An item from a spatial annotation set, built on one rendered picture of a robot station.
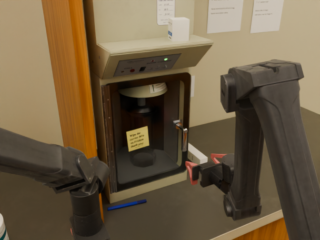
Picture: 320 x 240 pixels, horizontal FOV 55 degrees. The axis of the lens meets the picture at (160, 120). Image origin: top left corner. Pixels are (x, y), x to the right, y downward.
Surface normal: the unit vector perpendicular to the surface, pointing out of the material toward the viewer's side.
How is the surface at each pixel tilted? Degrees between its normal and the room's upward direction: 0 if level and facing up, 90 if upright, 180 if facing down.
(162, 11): 90
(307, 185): 58
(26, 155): 69
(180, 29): 90
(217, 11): 90
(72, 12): 90
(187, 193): 0
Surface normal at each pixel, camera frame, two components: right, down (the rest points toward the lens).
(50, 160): 0.86, -0.31
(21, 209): 0.00, -0.90
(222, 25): 0.45, 0.38
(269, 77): 0.01, -0.11
